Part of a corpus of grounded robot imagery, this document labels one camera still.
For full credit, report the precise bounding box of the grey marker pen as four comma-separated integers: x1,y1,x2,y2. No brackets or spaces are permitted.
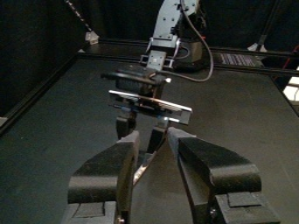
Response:
132,132,170,187

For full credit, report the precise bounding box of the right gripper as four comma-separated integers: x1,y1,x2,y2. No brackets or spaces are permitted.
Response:
100,65,194,154

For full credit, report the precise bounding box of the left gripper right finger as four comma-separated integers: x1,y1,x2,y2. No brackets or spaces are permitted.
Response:
167,126,282,224

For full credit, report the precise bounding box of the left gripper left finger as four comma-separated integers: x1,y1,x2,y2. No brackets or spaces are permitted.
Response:
62,130,142,224

